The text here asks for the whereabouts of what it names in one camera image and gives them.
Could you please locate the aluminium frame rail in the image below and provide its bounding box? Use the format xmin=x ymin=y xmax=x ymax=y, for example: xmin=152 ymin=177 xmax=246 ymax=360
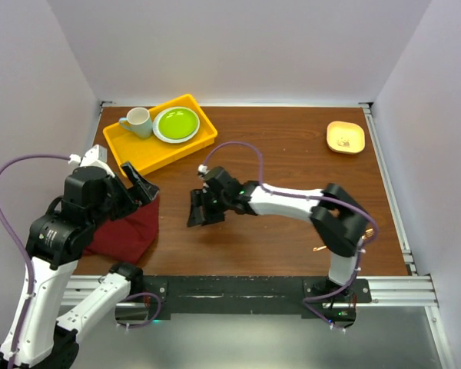
xmin=61 ymin=275 xmax=439 ymax=307

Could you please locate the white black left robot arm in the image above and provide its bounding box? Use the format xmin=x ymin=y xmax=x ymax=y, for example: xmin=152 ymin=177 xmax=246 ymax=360
xmin=0 ymin=163 xmax=159 ymax=368

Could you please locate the copper coloured spoon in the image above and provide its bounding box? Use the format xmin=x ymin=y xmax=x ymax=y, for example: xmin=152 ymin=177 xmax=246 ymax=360
xmin=312 ymin=228 xmax=375 ymax=252

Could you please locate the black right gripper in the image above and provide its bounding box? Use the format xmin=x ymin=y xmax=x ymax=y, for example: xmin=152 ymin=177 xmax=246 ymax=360
xmin=187 ymin=188 xmax=231 ymax=228

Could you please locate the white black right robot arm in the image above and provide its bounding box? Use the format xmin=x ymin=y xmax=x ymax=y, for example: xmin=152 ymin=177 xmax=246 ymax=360
xmin=187 ymin=165 xmax=375 ymax=302

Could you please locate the small yellow square dish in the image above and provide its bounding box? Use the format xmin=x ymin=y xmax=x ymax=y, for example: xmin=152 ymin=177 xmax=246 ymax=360
xmin=326 ymin=121 xmax=366 ymax=155

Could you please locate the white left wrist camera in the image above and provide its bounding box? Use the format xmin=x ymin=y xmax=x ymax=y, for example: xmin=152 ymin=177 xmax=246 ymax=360
xmin=68 ymin=145 xmax=108 ymax=168

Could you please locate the yellow plastic tray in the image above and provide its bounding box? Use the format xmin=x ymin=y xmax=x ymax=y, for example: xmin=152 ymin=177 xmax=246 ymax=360
xmin=102 ymin=94 xmax=217 ymax=175

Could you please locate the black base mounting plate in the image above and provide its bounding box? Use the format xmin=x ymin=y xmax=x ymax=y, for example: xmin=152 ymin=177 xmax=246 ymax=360
xmin=99 ymin=274 xmax=372 ymax=320

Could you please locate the dark red cloth napkin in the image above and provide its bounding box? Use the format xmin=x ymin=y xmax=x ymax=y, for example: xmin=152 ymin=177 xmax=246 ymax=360
xmin=83 ymin=195 xmax=161 ymax=264

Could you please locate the green plate white rim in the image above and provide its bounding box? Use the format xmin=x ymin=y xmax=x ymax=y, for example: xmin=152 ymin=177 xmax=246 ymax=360
xmin=152 ymin=106 xmax=200 ymax=144

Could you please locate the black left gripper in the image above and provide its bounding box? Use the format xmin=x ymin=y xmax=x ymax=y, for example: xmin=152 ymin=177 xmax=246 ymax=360
xmin=88 ymin=161 xmax=159 ymax=228

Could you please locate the light blue ceramic mug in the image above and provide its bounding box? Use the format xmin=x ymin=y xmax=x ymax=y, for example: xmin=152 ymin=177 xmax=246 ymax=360
xmin=118 ymin=107 xmax=152 ymax=139

